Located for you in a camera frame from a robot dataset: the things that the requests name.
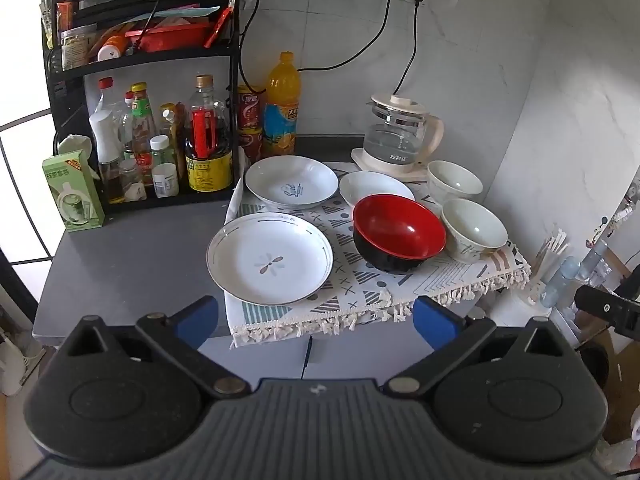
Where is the red snack packet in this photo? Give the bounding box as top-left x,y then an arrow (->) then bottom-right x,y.
203,7 -> 235,50

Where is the white bowl with leaf print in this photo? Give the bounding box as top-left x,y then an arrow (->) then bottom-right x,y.
440,198 -> 509,265
426,160 -> 484,206

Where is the white plate with blue print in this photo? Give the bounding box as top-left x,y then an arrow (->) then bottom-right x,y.
244,155 -> 340,210

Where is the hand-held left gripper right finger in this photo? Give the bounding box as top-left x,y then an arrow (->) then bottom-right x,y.
382,295 -> 576,398

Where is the clear bottle with red cap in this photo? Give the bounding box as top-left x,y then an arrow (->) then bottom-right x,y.
93,77 -> 124,117

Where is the glass storage jar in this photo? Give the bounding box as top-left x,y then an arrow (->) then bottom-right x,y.
60,25 -> 98,72

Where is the small white pill bottle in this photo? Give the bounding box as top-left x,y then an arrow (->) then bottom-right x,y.
150,135 -> 180,199

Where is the cream kettle base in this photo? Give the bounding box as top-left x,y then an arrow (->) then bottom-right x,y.
350,147 -> 432,184

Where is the black hanging cable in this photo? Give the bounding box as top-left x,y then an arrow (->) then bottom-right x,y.
237,0 -> 261,86

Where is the red and black bowl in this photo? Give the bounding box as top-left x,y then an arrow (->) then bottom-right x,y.
352,194 -> 447,275

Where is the glass electric kettle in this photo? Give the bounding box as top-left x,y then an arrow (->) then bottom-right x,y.
362,93 -> 445,168

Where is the white oil dispenser bottle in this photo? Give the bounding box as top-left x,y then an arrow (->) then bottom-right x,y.
89,110 -> 126,205

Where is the clear plastic bottle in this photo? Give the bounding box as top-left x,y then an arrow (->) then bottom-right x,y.
541,255 -> 582,310

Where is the sauce bottle with green label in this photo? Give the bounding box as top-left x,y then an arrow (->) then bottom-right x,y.
129,82 -> 155,187

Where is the white plate with flower print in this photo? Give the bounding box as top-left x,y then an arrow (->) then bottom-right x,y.
206,212 -> 334,306

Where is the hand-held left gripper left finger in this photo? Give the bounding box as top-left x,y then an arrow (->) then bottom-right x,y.
65,295 -> 252,401

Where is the small glass jar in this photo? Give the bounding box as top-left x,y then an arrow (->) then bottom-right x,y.
119,158 -> 147,202

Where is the orange juice bottle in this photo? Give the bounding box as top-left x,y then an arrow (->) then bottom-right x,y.
262,51 -> 302,159

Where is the black metal shelf rack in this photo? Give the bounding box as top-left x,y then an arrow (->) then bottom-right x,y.
42,0 -> 247,207

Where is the patterned fringed table cloth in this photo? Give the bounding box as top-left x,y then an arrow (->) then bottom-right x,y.
223,159 -> 532,350

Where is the black kettle power cable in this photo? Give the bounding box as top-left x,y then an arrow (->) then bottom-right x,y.
396,0 -> 426,96

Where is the red plastic tray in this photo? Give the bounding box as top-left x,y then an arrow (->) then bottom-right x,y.
124,22 -> 212,53

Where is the small plain white plate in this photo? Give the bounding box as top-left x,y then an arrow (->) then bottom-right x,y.
339,170 -> 416,208

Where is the soy sauce bottle yellow label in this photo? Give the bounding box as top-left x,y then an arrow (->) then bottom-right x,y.
184,74 -> 234,194

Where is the green cardboard box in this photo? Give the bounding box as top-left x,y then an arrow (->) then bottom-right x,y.
42,150 -> 106,234

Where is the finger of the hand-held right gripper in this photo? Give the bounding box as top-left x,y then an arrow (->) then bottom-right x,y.
573,284 -> 640,342

